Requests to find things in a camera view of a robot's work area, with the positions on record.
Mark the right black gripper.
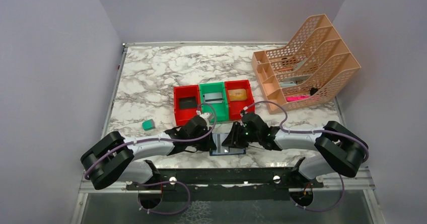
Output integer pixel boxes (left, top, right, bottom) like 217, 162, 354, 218
222, 121, 260, 149

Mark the black card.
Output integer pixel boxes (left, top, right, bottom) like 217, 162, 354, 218
178, 97, 198, 110

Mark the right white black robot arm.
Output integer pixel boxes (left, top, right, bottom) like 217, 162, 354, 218
223, 112, 369, 187

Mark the pink highlighter marker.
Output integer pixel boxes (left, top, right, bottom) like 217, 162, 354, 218
285, 96, 310, 102

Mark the red bin with black card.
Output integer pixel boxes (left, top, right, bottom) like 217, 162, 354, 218
173, 85, 201, 126

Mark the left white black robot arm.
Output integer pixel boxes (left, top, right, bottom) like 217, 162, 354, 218
80, 113, 216, 190

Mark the silver gray item in organizer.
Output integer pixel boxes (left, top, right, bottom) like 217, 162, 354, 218
279, 75, 310, 88

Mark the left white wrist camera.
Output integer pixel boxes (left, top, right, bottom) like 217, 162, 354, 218
199, 112, 214, 126

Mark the small teal eraser block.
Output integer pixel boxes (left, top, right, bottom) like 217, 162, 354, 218
141, 119, 156, 131

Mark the peach plastic file organizer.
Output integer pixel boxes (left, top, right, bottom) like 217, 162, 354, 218
251, 14, 361, 114

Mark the red bin with gold card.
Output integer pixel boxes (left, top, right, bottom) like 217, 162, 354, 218
224, 80, 254, 121

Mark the green plastic bin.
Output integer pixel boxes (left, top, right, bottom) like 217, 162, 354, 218
199, 82, 230, 122

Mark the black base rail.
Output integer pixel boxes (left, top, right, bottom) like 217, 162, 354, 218
126, 167, 323, 202

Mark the navy blue card holder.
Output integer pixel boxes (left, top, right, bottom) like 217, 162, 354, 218
209, 133, 246, 156

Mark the black clip in organizer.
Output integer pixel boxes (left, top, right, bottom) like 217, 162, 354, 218
310, 88, 319, 96

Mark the silver card from holder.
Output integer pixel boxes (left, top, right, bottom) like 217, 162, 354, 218
217, 133, 228, 153

